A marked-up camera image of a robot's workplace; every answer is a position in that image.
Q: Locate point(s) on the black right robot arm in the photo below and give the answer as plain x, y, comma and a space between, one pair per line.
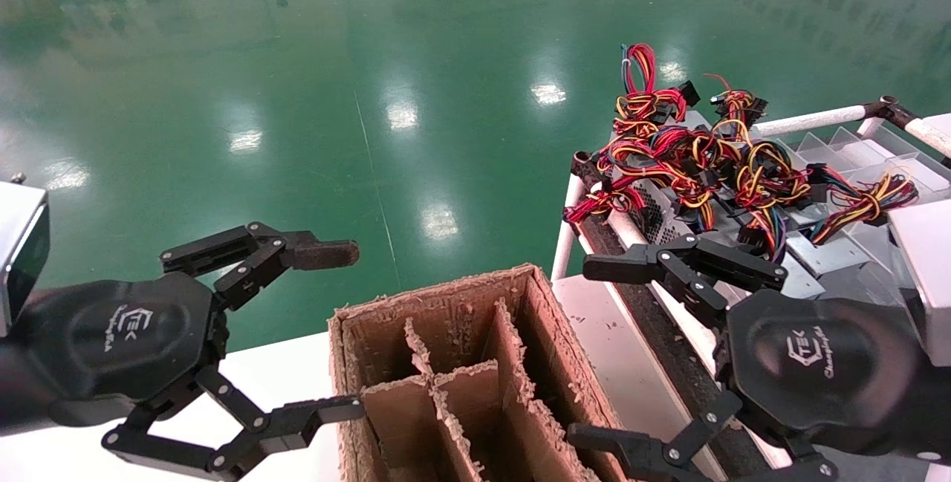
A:
937, 408

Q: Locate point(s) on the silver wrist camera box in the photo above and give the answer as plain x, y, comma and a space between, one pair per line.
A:
925, 274
18, 244

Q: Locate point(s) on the clear plastic divider tray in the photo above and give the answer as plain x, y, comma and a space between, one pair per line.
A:
862, 151

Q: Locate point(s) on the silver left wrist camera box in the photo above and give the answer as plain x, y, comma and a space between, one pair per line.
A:
18, 244

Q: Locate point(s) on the left gripper brown-padded finger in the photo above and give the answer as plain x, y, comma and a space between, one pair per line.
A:
319, 253

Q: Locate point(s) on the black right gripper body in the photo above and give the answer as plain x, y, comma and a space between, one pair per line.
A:
817, 370

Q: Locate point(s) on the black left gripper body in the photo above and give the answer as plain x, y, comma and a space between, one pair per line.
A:
111, 333

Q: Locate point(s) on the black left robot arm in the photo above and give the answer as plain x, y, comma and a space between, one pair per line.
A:
22, 400

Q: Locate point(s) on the brown cardboard divider box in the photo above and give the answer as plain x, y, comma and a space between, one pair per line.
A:
550, 341

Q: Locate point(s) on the small grey power supply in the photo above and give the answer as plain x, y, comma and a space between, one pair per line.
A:
806, 220

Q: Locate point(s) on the left gripper black-padded finger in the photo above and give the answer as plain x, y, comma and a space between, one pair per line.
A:
290, 426

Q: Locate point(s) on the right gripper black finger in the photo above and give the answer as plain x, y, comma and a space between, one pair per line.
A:
735, 263
639, 456

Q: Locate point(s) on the black pipe joint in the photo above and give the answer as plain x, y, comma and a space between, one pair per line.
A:
583, 166
888, 105

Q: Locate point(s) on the silver power supply with label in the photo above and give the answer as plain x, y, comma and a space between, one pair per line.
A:
796, 284

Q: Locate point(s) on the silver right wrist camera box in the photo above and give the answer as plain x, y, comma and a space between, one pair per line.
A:
925, 274

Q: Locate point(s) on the short white rack pipe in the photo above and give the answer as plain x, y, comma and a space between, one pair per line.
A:
566, 244

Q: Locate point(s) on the grey power supply perforated side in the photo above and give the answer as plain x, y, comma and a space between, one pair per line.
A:
657, 215

